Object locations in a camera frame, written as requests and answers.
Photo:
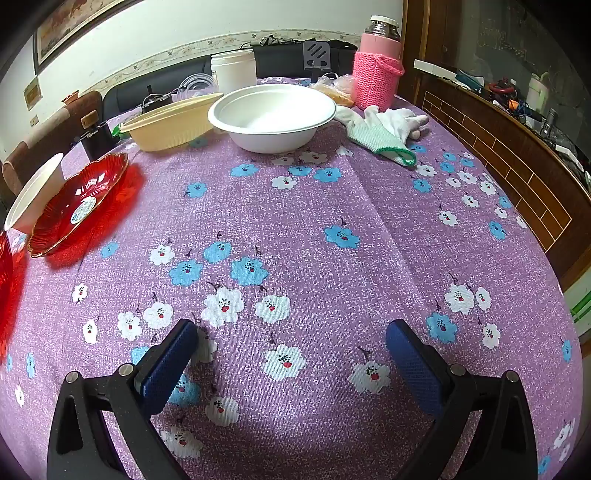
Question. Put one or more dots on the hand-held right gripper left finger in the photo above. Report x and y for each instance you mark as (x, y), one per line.
(168, 364)

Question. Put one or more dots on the cream plastic bowl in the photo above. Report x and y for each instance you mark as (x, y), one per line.
(166, 127)

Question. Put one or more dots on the yellow wall plaque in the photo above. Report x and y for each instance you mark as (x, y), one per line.
(32, 93)

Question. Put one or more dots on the round black device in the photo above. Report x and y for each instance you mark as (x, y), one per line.
(154, 101)

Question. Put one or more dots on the red scalloped glass dish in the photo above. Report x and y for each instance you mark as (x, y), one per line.
(60, 217)

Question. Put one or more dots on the purple floral tablecloth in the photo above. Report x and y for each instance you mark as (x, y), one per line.
(295, 221)

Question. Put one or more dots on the large red glass plate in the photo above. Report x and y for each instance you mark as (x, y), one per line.
(3, 277)

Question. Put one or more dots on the brown armchair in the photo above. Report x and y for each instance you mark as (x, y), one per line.
(27, 152)

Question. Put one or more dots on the white plastic jar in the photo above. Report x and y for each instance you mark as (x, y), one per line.
(233, 69)

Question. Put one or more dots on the white glove with green cuff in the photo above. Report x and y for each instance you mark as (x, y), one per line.
(383, 134)

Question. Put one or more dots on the black leather sofa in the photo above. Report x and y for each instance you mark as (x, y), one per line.
(124, 94)

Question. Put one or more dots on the clear plastic container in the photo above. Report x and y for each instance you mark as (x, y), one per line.
(196, 85)

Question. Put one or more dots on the clear plastic food bag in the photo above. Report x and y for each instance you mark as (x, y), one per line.
(339, 85)

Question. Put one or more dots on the dark cloth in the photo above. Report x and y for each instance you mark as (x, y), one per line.
(272, 41)

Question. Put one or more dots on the pink knit-sleeved bottle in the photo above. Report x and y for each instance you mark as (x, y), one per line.
(376, 69)

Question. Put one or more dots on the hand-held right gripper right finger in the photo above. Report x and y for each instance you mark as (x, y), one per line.
(415, 369)

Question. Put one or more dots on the framed wall painting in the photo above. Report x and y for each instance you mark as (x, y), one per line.
(69, 23)

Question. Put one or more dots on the white kettle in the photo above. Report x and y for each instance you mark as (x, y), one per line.
(538, 90)

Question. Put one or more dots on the black device with wooden knob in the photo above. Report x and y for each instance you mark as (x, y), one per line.
(97, 141)

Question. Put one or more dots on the white paper bowl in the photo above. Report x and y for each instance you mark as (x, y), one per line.
(272, 115)
(32, 194)

